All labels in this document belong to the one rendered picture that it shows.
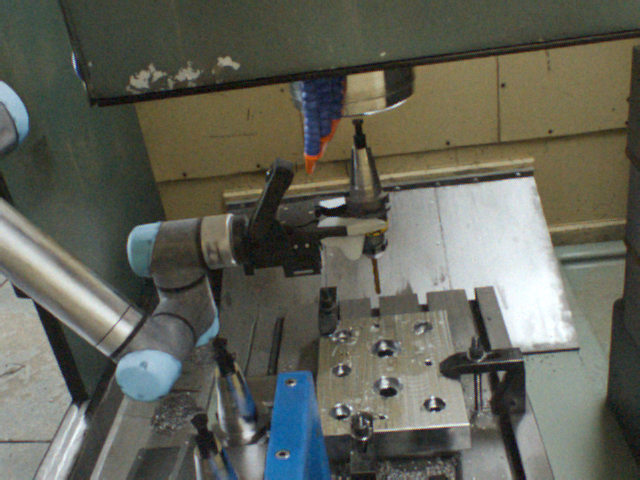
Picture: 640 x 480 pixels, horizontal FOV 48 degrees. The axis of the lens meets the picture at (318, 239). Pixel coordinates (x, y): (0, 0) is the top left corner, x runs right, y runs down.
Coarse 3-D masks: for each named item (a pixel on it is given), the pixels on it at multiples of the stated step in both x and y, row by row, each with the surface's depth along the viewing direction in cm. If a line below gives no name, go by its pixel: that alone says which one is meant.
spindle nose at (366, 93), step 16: (352, 80) 81; (368, 80) 81; (384, 80) 82; (400, 80) 83; (352, 96) 82; (368, 96) 82; (384, 96) 83; (400, 96) 85; (352, 112) 83; (368, 112) 83
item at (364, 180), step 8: (368, 144) 94; (352, 152) 93; (360, 152) 93; (368, 152) 93; (352, 160) 94; (360, 160) 93; (368, 160) 93; (352, 168) 94; (360, 168) 93; (368, 168) 94; (376, 168) 95; (352, 176) 95; (360, 176) 94; (368, 176) 94; (376, 176) 95; (352, 184) 95; (360, 184) 94; (368, 184) 94; (376, 184) 95; (352, 192) 96; (360, 192) 95; (368, 192) 95; (376, 192) 95
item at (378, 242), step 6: (366, 240) 99; (372, 240) 98; (378, 240) 99; (384, 240) 100; (366, 246) 99; (372, 246) 99; (378, 246) 99; (384, 246) 99; (366, 252) 99; (372, 252) 99; (378, 252) 99; (372, 258) 101
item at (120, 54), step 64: (64, 0) 55; (128, 0) 54; (192, 0) 54; (256, 0) 54; (320, 0) 53; (384, 0) 53; (448, 0) 53; (512, 0) 53; (576, 0) 53; (128, 64) 56; (192, 64) 56; (256, 64) 56; (320, 64) 56; (384, 64) 56
